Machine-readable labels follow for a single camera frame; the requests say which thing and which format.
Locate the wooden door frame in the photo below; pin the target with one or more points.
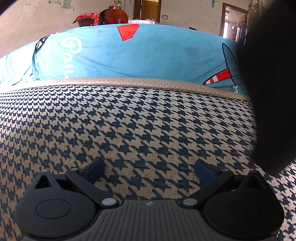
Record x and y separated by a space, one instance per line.
223 20

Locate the dark cloth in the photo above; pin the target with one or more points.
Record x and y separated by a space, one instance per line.
272 92

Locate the wooden chair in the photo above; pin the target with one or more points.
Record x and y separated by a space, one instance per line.
114 16
85 23

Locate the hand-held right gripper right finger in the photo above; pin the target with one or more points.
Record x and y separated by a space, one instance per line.
204 171

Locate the red floral cloth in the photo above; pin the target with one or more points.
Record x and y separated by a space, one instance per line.
89 16

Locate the wooden door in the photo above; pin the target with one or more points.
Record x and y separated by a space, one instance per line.
151 10

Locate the blue printed sofa cover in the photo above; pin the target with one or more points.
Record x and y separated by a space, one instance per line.
150 51

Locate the pink flowers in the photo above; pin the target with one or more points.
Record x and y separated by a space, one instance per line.
116 4

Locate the dark chair back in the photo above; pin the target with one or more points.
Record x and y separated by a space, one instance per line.
193 28

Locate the houndstooth sofa cushion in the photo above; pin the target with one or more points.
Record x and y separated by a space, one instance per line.
138 127

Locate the table with white cloth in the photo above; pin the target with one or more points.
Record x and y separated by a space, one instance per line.
143 22

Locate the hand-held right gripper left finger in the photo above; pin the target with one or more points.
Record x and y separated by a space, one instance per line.
93 170

